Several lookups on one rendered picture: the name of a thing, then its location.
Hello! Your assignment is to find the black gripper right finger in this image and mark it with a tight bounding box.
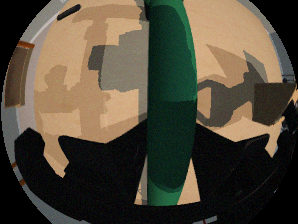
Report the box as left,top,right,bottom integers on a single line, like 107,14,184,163
192,124,270,201

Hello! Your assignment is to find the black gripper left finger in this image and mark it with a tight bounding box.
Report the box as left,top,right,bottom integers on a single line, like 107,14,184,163
59,117,148,204

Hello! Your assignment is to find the green cylinder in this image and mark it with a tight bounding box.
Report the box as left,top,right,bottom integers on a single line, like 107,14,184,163
146,0,198,206

